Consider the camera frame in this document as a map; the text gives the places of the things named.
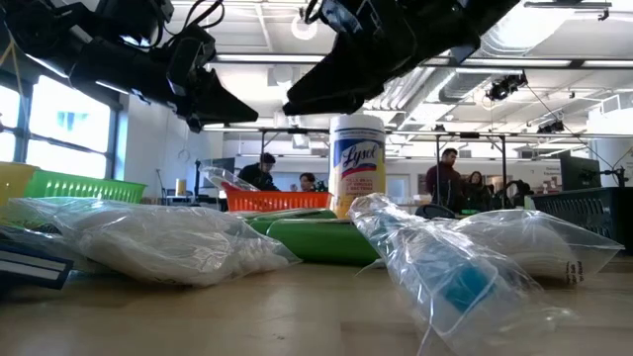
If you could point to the long ceiling light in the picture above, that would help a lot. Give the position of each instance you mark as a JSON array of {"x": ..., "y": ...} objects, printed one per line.
[
  {"x": 257, "y": 58},
  {"x": 514, "y": 62},
  {"x": 608, "y": 63}
]

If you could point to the bag of cotton balls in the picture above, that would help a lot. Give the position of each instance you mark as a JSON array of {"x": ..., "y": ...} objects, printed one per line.
[
  {"x": 158, "y": 242},
  {"x": 534, "y": 242}
]

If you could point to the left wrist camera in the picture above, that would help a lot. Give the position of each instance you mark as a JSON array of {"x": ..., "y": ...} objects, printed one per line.
[{"x": 190, "y": 54}]

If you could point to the blue toothbrush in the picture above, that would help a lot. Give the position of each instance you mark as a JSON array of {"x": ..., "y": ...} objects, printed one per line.
[
  {"x": 222, "y": 177},
  {"x": 445, "y": 277}
]

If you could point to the yellow cup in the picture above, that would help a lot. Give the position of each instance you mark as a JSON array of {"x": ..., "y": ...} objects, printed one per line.
[{"x": 181, "y": 188}]

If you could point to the black frame clamp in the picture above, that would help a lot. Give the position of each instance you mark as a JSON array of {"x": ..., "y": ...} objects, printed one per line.
[{"x": 435, "y": 211}]

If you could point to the Lysol wipes canister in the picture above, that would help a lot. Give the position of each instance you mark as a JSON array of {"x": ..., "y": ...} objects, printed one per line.
[{"x": 357, "y": 168}]

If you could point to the bag of black combs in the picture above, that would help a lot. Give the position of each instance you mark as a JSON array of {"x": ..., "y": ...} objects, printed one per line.
[{"x": 29, "y": 267}]

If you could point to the black plastic basket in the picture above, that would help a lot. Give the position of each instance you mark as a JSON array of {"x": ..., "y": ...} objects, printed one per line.
[{"x": 593, "y": 212}]

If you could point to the green plastic basket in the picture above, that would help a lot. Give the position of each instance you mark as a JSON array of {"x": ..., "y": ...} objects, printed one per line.
[{"x": 84, "y": 188}]

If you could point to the yellow plastic basket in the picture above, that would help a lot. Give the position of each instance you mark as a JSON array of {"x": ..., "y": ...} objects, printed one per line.
[{"x": 15, "y": 180}]

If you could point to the person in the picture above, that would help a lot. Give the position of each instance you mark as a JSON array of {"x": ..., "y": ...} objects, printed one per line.
[
  {"x": 476, "y": 190},
  {"x": 307, "y": 182},
  {"x": 257, "y": 175},
  {"x": 445, "y": 183}
]

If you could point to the dark screen on stand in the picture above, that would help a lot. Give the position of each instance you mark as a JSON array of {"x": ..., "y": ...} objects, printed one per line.
[{"x": 217, "y": 165}]

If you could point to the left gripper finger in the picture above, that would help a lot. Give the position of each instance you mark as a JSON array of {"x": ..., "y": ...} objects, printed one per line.
[{"x": 217, "y": 104}]

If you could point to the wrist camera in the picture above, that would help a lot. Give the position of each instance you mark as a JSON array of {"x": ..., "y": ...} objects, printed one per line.
[
  {"x": 341, "y": 15},
  {"x": 190, "y": 54}
]

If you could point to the orange plastic basket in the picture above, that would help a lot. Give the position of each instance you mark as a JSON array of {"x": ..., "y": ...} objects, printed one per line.
[{"x": 277, "y": 202}]

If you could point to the silver ventilation duct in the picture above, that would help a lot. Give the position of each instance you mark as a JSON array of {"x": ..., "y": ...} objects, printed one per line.
[{"x": 514, "y": 29}]

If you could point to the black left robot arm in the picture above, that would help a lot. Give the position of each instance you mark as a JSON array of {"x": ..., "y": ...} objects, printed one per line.
[{"x": 74, "y": 25}]

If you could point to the black computer monitor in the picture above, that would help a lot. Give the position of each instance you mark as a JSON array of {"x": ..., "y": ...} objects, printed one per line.
[{"x": 581, "y": 173}]

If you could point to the window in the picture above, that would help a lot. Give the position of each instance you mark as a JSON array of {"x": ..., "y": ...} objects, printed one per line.
[{"x": 69, "y": 128}]

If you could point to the black camera stand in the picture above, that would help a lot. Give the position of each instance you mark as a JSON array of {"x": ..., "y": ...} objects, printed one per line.
[{"x": 615, "y": 174}]

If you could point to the black ceiling camera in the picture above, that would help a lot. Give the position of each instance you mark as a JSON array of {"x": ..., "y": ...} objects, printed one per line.
[
  {"x": 504, "y": 88},
  {"x": 551, "y": 127}
]

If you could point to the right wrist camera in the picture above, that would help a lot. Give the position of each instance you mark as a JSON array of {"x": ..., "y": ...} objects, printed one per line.
[{"x": 341, "y": 15}]

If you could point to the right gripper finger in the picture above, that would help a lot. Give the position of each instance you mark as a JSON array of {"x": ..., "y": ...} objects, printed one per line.
[{"x": 346, "y": 79}]

